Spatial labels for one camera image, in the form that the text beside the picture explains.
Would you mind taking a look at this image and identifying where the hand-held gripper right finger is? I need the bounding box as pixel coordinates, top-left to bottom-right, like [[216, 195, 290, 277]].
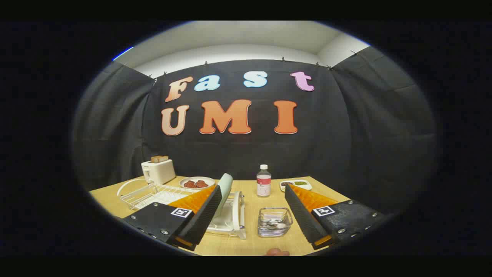
[[284, 184, 389, 250]]

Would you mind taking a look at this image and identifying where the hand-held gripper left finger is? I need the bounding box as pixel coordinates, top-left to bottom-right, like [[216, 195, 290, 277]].
[[122, 185, 223, 251]]

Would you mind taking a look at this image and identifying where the pale green plate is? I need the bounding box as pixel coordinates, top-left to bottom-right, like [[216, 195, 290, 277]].
[[213, 173, 234, 220]]

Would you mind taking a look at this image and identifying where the metal wire basket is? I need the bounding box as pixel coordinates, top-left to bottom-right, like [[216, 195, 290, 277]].
[[258, 207, 293, 238]]

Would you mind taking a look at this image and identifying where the white wire dish rack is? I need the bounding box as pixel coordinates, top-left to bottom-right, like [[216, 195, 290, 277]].
[[116, 178, 246, 240]]

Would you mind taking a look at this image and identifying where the white plate with meat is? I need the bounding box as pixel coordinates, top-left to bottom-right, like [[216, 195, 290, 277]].
[[179, 176, 216, 189]]

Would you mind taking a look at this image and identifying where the white divided condiment tray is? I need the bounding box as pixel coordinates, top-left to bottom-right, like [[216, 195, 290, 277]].
[[279, 180, 312, 192]]

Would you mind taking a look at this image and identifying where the clear bottle with red label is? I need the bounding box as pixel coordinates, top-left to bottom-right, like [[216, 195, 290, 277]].
[[256, 164, 272, 197]]

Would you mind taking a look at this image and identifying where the white toaster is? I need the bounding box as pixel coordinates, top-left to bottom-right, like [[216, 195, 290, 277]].
[[141, 159, 176, 184]]

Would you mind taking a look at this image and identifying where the black backdrop cloth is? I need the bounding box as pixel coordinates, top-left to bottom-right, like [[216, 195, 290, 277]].
[[73, 46, 437, 208]]

